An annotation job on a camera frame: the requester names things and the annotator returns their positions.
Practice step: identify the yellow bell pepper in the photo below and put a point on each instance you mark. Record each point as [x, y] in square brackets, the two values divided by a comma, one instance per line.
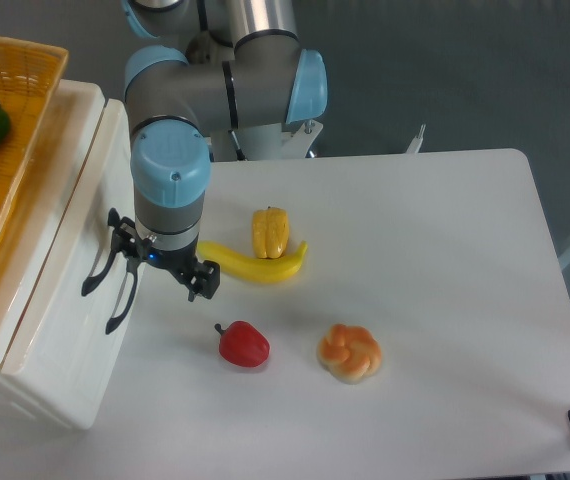
[270, 233]

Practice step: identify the yellow banana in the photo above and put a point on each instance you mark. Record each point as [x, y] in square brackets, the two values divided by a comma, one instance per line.
[254, 270]

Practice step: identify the black lower drawer handle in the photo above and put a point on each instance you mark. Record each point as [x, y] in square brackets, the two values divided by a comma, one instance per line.
[124, 302]

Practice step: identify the red bell pepper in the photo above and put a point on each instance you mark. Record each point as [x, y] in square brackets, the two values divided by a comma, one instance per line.
[242, 345]

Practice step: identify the knotted bread roll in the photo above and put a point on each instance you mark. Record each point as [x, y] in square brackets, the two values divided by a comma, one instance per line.
[349, 353]

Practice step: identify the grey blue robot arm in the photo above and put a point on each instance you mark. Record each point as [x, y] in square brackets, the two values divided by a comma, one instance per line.
[173, 105]

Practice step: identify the white drawer cabinet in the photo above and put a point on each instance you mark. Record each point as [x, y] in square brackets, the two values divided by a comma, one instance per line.
[61, 148]

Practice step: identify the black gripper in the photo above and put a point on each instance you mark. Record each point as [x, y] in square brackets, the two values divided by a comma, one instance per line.
[174, 253]

